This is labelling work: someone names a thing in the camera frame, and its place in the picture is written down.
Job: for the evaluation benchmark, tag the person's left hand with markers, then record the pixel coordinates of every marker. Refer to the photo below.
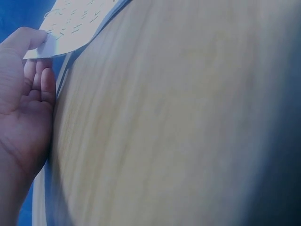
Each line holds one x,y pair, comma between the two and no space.
21,117

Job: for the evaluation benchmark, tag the white sheet with handwriting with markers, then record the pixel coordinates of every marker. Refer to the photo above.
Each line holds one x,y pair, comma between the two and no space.
77,26

